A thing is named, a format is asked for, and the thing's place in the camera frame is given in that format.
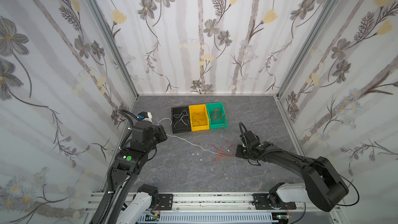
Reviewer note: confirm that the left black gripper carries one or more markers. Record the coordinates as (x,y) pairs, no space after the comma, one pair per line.
(160,131)

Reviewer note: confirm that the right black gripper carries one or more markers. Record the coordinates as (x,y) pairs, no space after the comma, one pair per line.
(242,152)

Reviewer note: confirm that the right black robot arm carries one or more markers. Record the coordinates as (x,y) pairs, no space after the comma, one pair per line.
(322,185)

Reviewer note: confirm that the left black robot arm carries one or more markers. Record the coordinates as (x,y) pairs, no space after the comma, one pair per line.
(120,177)

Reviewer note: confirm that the black plastic bin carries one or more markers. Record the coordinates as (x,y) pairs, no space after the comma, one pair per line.
(180,119)

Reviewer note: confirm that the green plastic bin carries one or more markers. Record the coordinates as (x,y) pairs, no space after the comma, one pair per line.
(217,115)

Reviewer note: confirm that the yellow plastic bin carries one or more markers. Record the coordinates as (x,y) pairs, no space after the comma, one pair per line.
(198,117)

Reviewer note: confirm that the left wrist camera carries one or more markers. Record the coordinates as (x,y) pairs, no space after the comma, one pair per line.
(145,116)

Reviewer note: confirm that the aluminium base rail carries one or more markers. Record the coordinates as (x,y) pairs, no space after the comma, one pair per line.
(234,208)

